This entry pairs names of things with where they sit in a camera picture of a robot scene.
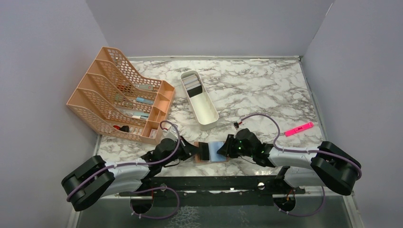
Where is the black credit card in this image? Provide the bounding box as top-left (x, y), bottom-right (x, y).
top-left (199, 142), bottom-right (210, 161)

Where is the white oblong plastic tray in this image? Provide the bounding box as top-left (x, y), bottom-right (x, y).
top-left (180, 71), bottom-right (219, 131)

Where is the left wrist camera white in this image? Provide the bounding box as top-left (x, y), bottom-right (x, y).
top-left (163, 124), bottom-right (178, 141)

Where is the pink highlighter marker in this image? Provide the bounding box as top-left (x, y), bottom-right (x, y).
top-left (284, 122), bottom-right (314, 137)

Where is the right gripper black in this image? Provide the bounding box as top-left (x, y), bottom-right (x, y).
top-left (217, 133), bottom-right (254, 158)

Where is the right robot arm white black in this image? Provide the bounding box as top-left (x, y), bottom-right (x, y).
top-left (217, 128), bottom-right (362, 196)

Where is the black mounting rail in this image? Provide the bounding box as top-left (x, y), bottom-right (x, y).
top-left (119, 175), bottom-right (305, 208)

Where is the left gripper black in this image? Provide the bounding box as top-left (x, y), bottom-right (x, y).
top-left (161, 135), bottom-right (202, 167)

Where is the brown leather card holder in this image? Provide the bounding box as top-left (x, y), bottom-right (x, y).
top-left (193, 141), bottom-right (229, 163)

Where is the blue item in organizer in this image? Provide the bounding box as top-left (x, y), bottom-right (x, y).
top-left (135, 97), bottom-right (154, 105)

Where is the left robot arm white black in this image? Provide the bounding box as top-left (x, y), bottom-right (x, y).
top-left (61, 137), bottom-right (202, 211)

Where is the stack of credit cards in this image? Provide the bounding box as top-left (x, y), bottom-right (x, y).
top-left (182, 74), bottom-right (203, 98)

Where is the orange mesh file organizer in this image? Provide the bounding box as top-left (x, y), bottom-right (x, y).
top-left (67, 47), bottom-right (175, 145)

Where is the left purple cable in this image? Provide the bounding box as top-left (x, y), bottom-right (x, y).
top-left (66, 120), bottom-right (182, 220)

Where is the red black item in organizer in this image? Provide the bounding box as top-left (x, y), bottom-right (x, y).
top-left (113, 125), bottom-right (130, 133)

